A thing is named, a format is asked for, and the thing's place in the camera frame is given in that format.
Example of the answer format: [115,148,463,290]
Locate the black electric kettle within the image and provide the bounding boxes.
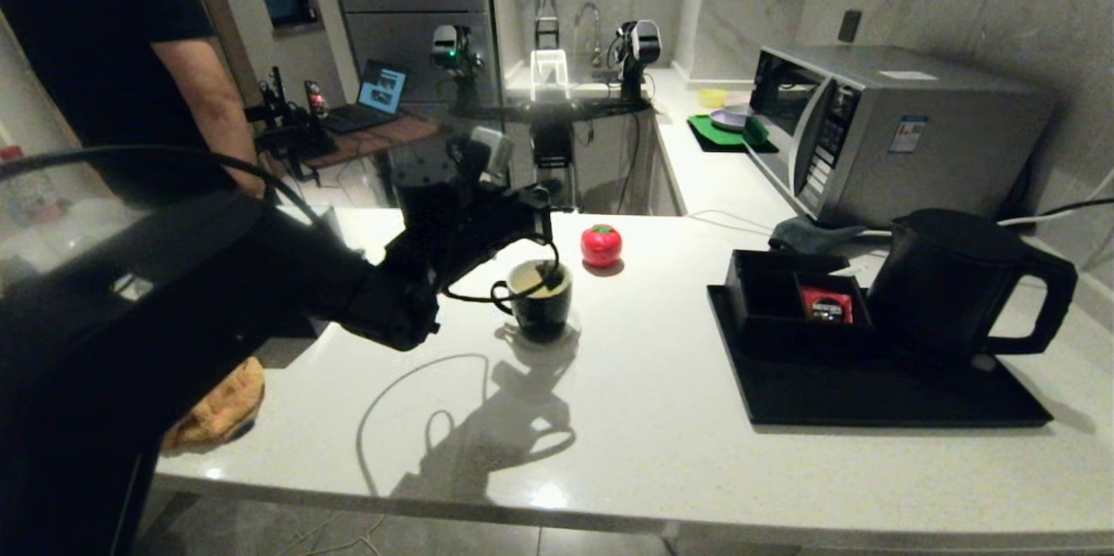
[866,208,1080,365]

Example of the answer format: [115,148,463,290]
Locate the clear bottle red cap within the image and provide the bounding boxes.
[0,145,69,224]

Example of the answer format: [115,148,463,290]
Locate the red tomato-shaped timer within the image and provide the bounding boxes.
[580,224,623,268]

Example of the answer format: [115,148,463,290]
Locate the black mug white inside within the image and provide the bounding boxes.
[490,258,574,339]

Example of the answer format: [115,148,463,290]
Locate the robot torso column lit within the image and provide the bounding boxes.
[529,0,581,214]

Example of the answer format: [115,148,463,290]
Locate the brown wooden desk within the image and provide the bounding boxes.
[300,112,445,209]

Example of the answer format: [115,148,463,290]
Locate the open black laptop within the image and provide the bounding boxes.
[324,60,410,135]

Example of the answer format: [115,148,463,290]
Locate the chrome kitchen faucet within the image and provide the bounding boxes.
[574,3,605,68]

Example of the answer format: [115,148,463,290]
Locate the green silicone mat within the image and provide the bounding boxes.
[687,113,780,154]

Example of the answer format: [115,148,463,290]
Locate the black compartment organizer box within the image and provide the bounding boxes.
[728,248,876,350]

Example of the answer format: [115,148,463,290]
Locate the red coffee sachet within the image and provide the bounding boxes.
[802,287,859,325]

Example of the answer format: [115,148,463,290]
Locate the orange crumpled cloth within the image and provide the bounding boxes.
[161,356,266,453]

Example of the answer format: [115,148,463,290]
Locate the black rectangular tray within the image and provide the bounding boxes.
[707,285,1054,429]

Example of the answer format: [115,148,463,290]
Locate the silver microwave oven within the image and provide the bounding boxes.
[748,44,1058,229]

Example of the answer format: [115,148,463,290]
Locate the person in black shirt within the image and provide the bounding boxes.
[0,0,266,209]

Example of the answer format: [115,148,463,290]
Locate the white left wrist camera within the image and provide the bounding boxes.
[468,126,516,184]

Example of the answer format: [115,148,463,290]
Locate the thin white cable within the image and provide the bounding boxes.
[686,210,775,235]

